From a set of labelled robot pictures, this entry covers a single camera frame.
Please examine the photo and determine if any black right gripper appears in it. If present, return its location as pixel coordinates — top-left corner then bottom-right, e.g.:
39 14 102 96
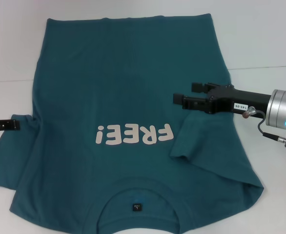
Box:
173 82 272 120

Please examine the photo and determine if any teal blue printed t-shirt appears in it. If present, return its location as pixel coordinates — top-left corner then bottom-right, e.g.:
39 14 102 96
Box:
0 13 265 234

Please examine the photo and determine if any right arm cable with connector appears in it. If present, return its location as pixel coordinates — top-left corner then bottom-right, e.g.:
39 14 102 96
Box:
242 106 286 142

